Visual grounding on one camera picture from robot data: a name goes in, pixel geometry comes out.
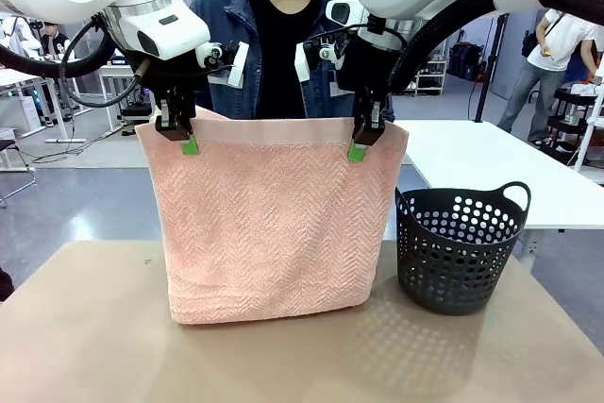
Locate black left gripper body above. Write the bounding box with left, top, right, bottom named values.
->
left=125, top=51, right=205, bottom=92

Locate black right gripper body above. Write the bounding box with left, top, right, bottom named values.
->
left=335, top=37, right=395, bottom=92

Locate pink towel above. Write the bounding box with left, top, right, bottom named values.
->
left=135, top=107, right=410, bottom=327

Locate black perforated laundry basket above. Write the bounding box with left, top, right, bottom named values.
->
left=394, top=180, right=532, bottom=317

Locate long white robot desk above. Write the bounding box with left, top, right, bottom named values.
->
left=98, top=62, right=157, bottom=135

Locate white shoe rack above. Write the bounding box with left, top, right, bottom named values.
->
left=405, top=60, right=447, bottom=96

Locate person in denim jacket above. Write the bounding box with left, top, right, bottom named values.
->
left=190, top=0, right=395, bottom=124

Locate white table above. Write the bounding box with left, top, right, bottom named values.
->
left=394, top=118, right=604, bottom=234

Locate black luggage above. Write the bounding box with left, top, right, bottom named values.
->
left=447, top=42, right=483, bottom=81

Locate person in varsity jacket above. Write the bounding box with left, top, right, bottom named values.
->
left=40, top=20, right=72, bottom=60

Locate black tripod stand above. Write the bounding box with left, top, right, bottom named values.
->
left=471, top=13, right=509, bottom=124

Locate black chair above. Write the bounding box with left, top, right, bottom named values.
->
left=0, top=126, right=38, bottom=209

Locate black utility cart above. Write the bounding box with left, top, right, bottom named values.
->
left=539, top=86, right=600, bottom=155

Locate person in white t-shirt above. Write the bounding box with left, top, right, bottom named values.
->
left=496, top=8, right=601, bottom=145

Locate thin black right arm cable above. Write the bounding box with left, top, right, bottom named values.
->
left=306, top=15, right=408, bottom=53

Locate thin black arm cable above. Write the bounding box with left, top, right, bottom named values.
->
left=306, top=15, right=408, bottom=53
left=59, top=15, right=143, bottom=109

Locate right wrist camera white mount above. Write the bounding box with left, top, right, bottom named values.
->
left=294, top=37, right=350, bottom=84

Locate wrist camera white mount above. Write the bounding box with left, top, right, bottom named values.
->
left=195, top=41, right=250, bottom=90
left=294, top=37, right=350, bottom=84

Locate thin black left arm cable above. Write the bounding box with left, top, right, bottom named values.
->
left=59, top=15, right=143, bottom=109

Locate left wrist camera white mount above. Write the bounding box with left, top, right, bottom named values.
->
left=195, top=41, right=250, bottom=90

